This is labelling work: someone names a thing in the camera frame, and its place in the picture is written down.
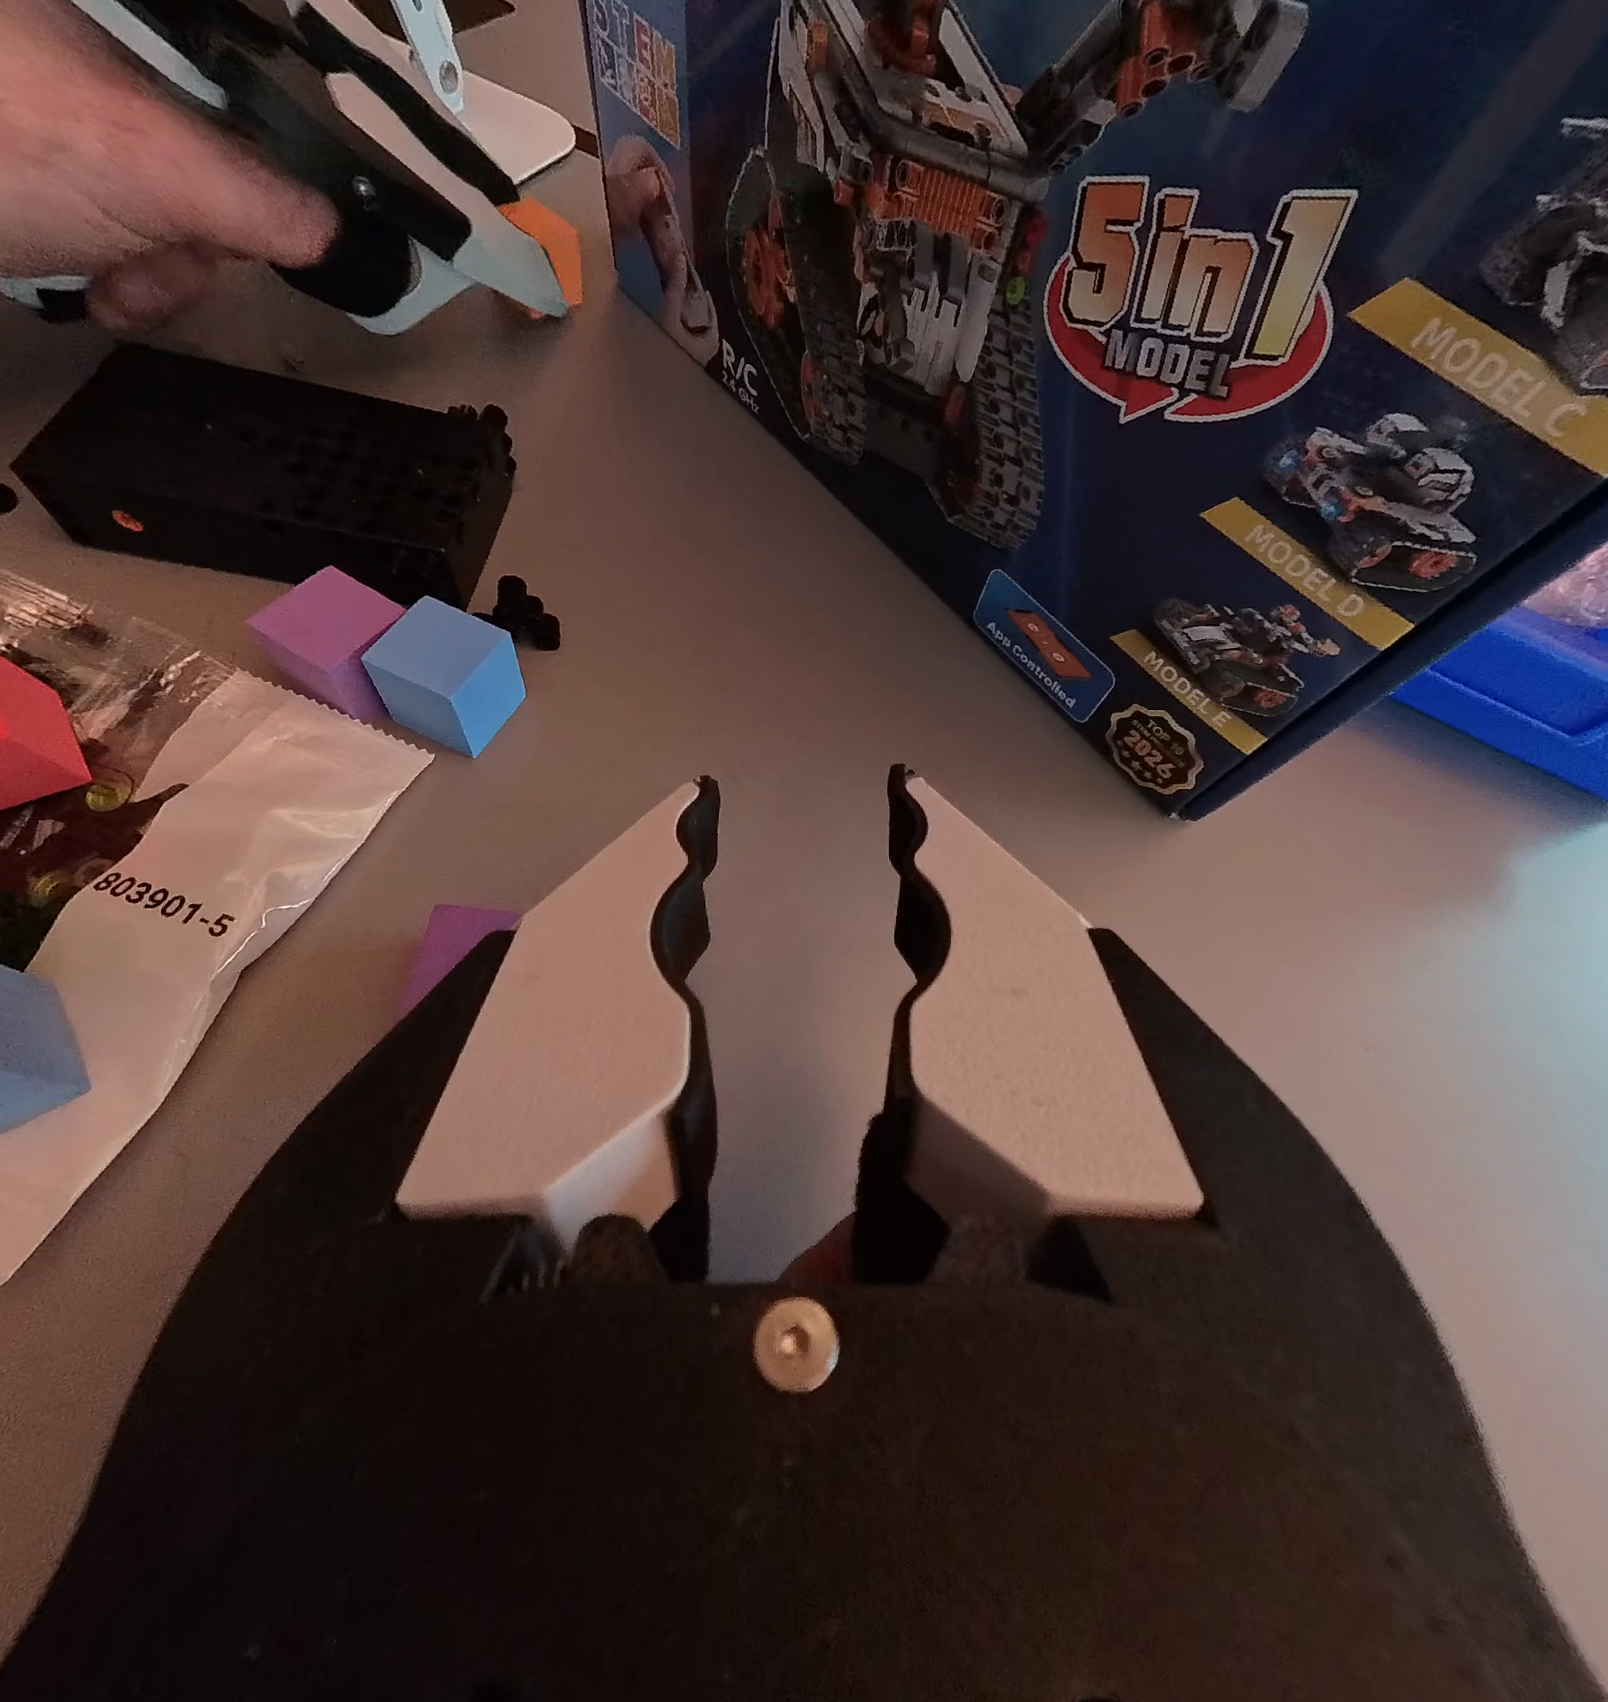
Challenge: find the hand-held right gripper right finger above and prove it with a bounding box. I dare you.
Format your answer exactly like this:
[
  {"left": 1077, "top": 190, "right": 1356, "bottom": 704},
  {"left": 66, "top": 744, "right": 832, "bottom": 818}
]
[{"left": 855, "top": 760, "right": 1206, "bottom": 1281}]

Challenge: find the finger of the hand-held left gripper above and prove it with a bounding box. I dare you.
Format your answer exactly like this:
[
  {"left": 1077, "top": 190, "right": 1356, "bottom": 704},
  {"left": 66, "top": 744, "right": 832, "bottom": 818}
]
[
  {"left": 299, "top": 10, "right": 522, "bottom": 209},
  {"left": 445, "top": 198, "right": 577, "bottom": 322}
]

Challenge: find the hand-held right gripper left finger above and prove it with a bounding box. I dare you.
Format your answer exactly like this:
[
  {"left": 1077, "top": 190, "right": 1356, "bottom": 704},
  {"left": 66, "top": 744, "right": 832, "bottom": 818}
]
[{"left": 395, "top": 774, "right": 723, "bottom": 1281}]

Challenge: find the orange foam cube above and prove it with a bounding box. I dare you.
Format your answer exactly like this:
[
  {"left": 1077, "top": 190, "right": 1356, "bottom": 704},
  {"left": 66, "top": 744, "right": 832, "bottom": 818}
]
[{"left": 494, "top": 196, "right": 584, "bottom": 322}]

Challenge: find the purple foam cube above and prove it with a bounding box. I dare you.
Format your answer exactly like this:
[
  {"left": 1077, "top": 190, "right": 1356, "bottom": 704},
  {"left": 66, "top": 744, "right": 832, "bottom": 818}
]
[
  {"left": 245, "top": 565, "right": 410, "bottom": 724},
  {"left": 397, "top": 903, "right": 523, "bottom": 1020}
]

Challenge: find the blue foam cube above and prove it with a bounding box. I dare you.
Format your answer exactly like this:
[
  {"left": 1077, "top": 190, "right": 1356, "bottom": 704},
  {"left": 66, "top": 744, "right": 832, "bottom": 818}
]
[
  {"left": 361, "top": 596, "right": 527, "bottom": 760},
  {"left": 0, "top": 951, "right": 93, "bottom": 1157}
]

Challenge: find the red foam cube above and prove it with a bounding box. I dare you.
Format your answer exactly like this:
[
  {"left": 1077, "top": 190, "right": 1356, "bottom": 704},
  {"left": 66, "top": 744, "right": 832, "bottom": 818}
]
[{"left": 0, "top": 635, "right": 93, "bottom": 825}]

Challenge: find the person's left hand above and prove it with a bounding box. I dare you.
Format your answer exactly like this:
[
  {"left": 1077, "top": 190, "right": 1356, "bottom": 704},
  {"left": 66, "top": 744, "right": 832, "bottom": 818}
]
[{"left": 0, "top": 0, "right": 344, "bottom": 335}]

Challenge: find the white book stand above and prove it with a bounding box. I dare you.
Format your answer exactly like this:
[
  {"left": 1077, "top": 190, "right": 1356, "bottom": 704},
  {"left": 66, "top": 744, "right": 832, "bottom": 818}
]
[{"left": 384, "top": 0, "right": 580, "bottom": 187}]

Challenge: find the black perforated building plate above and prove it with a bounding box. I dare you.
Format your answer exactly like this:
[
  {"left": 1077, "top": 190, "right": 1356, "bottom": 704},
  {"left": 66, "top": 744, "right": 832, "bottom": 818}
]
[{"left": 8, "top": 341, "right": 520, "bottom": 610}]

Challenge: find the black connector cluster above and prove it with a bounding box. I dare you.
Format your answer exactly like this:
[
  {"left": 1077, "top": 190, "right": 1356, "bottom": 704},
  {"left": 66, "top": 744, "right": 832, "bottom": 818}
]
[{"left": 491, "top": 573, "right": 564, "bottom": 652}]

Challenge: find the clear bag of building parts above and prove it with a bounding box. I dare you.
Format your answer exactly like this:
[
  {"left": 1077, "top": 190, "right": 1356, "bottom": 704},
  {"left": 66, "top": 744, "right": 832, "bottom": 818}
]
[{"left": 0, "top": 541, "right": 436, "bottom": 1292}]

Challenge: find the bright blue object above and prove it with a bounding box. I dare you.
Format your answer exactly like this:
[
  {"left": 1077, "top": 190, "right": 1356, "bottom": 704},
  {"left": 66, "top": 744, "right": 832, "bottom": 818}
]
[{"left": 1389, "top": 523, "right": 1608, "bottom": 817}]

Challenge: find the blue toy robot box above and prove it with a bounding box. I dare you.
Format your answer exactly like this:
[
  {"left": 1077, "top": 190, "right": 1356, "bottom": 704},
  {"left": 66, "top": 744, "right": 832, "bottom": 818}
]
[{"left": 577, "top": 0, "right": 1608, "bottom": 820}]

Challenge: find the purple crinkled bag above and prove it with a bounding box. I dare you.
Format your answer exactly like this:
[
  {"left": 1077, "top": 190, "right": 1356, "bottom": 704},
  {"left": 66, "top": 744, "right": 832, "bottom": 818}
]
[{"left": 1526, "top": 528, "right": 1608, "bottom": 628}]

